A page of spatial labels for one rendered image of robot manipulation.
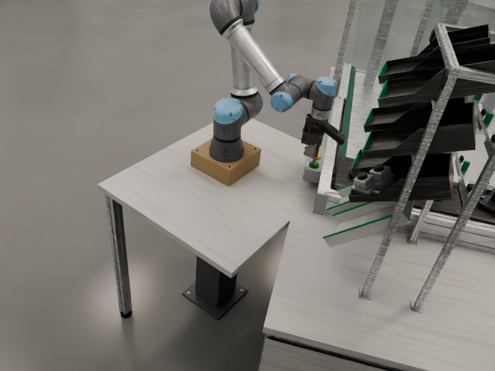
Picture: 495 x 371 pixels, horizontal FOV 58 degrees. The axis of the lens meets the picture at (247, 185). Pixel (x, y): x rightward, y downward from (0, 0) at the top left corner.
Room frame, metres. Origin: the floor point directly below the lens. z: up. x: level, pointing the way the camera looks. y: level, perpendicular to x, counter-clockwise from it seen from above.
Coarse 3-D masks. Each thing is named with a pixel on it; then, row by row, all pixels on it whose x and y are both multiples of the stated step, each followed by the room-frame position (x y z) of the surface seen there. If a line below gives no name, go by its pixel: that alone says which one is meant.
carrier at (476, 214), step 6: (462, 186) 1.54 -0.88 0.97; (486, 186) 1.56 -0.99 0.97; (486, 192) 1.49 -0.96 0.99; (492, 192) 1.49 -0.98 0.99; (462, 198) 1.45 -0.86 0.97; (480, 198) 1.44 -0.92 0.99; (486, 198) 1.45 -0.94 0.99; (492, 198) 1.43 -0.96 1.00; (462, 204) 1.42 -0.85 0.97; (480, 204) 1.41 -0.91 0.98; (486, 204) 1.41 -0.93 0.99; (492, 204) 1.41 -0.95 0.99; (474, 210) 1.39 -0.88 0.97; (480, 210) 1.39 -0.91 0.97; (486, 210) 1.39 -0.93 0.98; (492, 210) 1.38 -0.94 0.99; (474, 216) 1.34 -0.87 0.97; (480, 216) 1.35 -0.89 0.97; (486, 216) 1.35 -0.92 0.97; (492, 216) 1.36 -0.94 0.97; (486, 222) 1.33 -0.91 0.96; (492, 222) 1.33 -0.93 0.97
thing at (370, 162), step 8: (360, 152) 1.33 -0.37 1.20; (440, 152) 1.14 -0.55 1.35; (360, 160) 1.29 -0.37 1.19; (368, 160) 1.28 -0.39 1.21; (376, 160) 1.26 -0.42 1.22; (384, 160) 1.25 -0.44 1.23; (392, 160) 1.18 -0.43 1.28; (400, 160) 1.17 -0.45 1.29; (352, 168) 1.21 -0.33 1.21; (360, 168) 1.20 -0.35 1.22; (368, 168) 1.20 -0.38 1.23
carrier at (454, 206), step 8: (456, 176) 1.58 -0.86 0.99; (456, 184) 1.54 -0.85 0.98; (456, 192) 1.49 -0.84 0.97; (416, 200) 1.40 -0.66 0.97; (424, 200) 1.41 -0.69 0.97; (440, 200) 1.42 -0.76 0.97; (448, 200) 1.43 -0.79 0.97; (456, 200) 1.43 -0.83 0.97; (432, 208) 1.36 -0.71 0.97; (440, 208) 1.37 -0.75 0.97; (448, 208) 1.37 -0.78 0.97; (456, 208) 1.38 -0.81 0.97
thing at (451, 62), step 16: (448, 48) 1.13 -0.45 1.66; (448, 64) 1.03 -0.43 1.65; (448, 80) 0.99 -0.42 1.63; (448, 96) 0.99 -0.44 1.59; (432, 112) 1.00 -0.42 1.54; (432, 128) 0.99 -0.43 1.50; (416, 160) 0.99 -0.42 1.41; (416, 176) 0.99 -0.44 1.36; (480, 176) 0.97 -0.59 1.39; (480, 192) 0.96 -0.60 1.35; (400, 208) 0.99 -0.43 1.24; (464, 208) 0.97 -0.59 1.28; (416, 224) 1.29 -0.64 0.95; (464, 224) 0.96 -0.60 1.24; (384, 240) 0.99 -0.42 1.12; (416, 240) 1.29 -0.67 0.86; (448, 240) 0.97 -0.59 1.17; (384, 256) 0.99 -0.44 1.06; (448, 256) 0.96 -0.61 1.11; (432, 272) 0.96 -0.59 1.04; (368, 288) 0.99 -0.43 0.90; (416, 304) 0.96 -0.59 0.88
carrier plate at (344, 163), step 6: (342, 156) 1.65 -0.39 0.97; (342, 162) 1.61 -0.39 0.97; (348, 162) 1.61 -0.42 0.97; (342, 168) 1.56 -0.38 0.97; (348, 168) 1.57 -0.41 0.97; (336, 174) 1.51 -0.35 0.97; (342, 174) 1.52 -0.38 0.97; (348, 174) 1.52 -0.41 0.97; (336, 180) 1.47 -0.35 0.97; (342, 180) 1.47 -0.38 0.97; (348, 180) 1.48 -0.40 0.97; (336, 186) 1.43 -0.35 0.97; (342, 186) 1.43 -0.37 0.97
